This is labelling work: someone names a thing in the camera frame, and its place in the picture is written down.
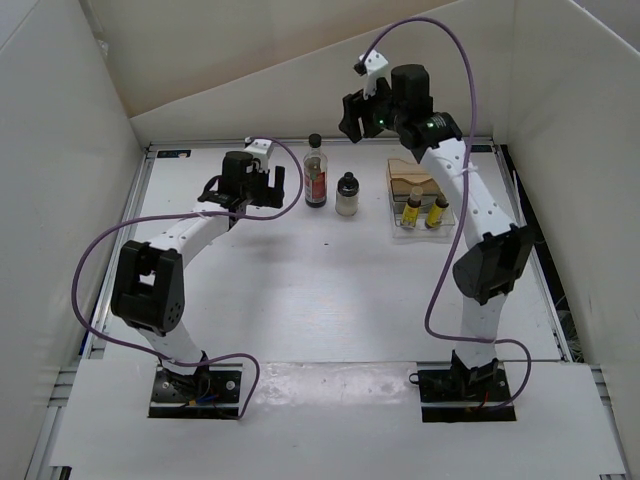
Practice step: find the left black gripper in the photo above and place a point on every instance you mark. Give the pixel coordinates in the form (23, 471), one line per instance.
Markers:
(270, 196)

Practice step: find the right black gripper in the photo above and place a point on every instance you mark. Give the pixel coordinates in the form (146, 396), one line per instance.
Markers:
(353, 107)

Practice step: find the tall dark sauce bottle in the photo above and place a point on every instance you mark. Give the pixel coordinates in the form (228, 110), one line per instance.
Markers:
(315, 173)

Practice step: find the small yellow label bottle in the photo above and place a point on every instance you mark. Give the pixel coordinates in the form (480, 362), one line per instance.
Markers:
(412, 207)

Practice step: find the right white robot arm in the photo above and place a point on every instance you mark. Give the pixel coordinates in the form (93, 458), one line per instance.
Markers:
(497, 249)

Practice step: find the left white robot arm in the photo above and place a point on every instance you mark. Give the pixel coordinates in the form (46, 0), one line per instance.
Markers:
(149, 294)

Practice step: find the white powder shaker jar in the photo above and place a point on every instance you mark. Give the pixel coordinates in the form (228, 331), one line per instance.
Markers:
(347, 195)

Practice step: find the clear tiered organizer rack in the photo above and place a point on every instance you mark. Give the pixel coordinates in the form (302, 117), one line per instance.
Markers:
(402, 176)

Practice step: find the left blue table sticker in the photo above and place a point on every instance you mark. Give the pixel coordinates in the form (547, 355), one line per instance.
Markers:
(173, 154)

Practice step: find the blue table sticker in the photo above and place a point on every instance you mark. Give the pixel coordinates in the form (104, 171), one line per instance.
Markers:
(481, 149)
(173, 154)

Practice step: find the right blue table sticker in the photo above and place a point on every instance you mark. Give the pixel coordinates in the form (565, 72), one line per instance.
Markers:
(481, 149)

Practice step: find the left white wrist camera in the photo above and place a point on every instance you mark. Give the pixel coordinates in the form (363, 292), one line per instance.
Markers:
(259, 148)

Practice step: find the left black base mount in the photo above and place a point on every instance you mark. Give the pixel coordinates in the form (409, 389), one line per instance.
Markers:
(212, 392)

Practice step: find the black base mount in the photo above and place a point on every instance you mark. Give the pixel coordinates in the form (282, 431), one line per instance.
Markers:
(212, 392)
(441, 403)

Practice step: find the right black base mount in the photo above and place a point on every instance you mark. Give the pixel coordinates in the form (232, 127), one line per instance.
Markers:
(441, 403)

